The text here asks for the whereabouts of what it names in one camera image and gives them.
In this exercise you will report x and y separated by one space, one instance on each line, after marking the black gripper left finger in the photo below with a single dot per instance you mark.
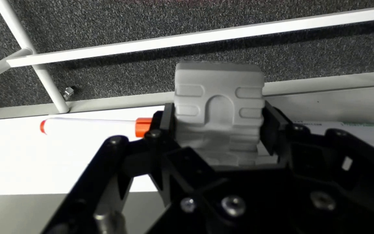
95 203

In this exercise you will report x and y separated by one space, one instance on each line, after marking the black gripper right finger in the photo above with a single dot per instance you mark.
330 176

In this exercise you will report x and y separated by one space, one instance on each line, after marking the grey whiteboard eraser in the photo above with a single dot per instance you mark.
218 111

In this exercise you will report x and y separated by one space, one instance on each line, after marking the orange capped marker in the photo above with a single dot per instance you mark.
129 128

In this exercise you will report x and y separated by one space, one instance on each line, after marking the whiteboard marker tray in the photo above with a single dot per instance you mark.
35 175

